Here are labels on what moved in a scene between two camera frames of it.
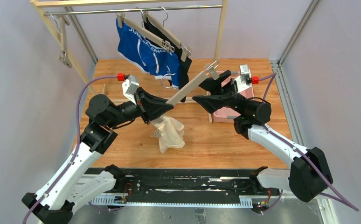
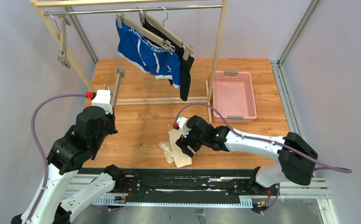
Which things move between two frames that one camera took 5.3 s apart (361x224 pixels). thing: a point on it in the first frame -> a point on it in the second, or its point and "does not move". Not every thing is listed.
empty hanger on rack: (64, 58) does not move
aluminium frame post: (276, 64) does not move
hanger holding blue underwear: (164, 44) does not move
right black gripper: (231, 95) -> (184, 145)
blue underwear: (147, 54) does not move
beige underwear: (169, 131) -> (173, 153)
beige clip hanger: (209, 70) -> (120, 71)
